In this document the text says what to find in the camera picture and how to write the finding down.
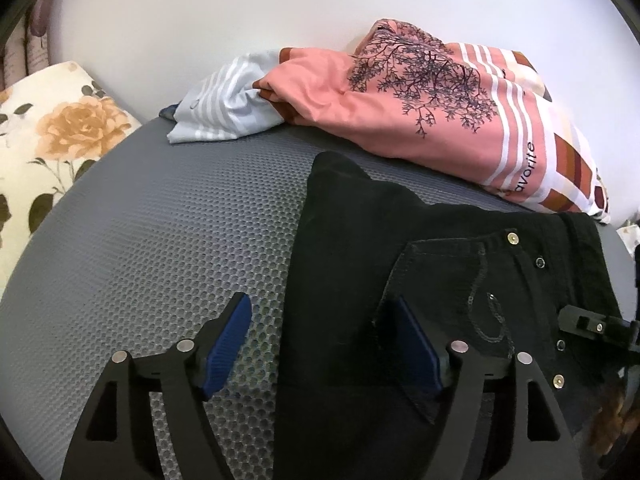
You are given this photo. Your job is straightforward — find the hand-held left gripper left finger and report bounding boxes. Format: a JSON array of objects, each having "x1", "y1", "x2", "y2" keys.
[{"x1": 60, "y1": 292, "x2": 252, "y2": 480}]

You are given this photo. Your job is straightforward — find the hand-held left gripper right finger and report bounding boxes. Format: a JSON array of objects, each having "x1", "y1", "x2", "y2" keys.
[{"x1": 392, "y1": 296, "x2": 583, "y2": 480}]

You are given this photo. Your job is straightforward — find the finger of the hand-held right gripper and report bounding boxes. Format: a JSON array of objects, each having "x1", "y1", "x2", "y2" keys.
[{"x1": 557, "y1": 304, "x2": 640, "y2": 352}]

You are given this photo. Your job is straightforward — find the black pants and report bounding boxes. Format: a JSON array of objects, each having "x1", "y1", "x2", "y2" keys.
[{"x1": 272, "y1": 151, "x2": 632, "y2": 480}]

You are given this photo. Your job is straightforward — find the white patterned cloth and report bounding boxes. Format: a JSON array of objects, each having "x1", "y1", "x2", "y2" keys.
[{"x1": 616, "y1": 222, "x2": 640, "y2": 261}]

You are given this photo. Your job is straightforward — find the grey mesh mat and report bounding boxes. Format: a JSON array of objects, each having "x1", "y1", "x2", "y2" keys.
[{"x1": 0, "y1": 120, "x2": 640, "y2": 480}]

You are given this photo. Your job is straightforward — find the light blue striped cloth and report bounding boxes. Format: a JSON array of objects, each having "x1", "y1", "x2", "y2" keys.
[{"x1": 166, "y1": 50, "x2": 286, "y2": 146}]

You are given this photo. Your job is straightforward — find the floral cushion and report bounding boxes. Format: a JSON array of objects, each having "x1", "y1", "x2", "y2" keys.
[{"x1": 0, "y1": 61, "x2": 143, "y2": 296}]

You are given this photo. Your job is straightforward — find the floral curtain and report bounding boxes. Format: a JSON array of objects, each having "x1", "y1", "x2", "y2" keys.
[{"x1": 0, "y1": 0, "x2": 57, "y2": 91}]

